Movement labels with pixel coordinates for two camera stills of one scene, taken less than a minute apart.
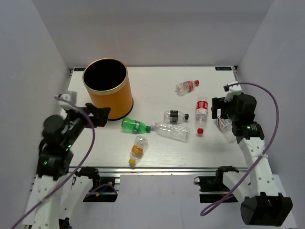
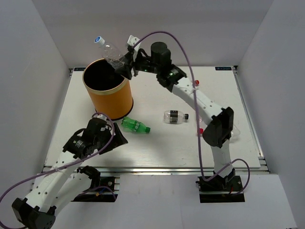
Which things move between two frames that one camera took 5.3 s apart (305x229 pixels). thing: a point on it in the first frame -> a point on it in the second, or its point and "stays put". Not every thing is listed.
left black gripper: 100,114 -> 118,140
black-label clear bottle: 175,117 stays put
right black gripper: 219,103 -> 126,72
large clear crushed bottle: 171,131 -> 112,53
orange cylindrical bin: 107,82 stays put
